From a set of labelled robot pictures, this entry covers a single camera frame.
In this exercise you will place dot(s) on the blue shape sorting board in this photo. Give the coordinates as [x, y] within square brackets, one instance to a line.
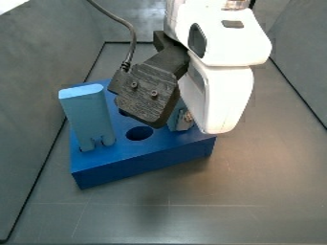
[141, 149]

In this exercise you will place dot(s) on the light blue tall shaped block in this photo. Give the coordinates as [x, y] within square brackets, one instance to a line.
[86, 112]

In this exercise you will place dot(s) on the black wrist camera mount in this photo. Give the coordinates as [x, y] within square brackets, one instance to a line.
[146, 90]

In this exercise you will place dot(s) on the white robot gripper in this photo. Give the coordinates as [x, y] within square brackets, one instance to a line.
[225, 43]

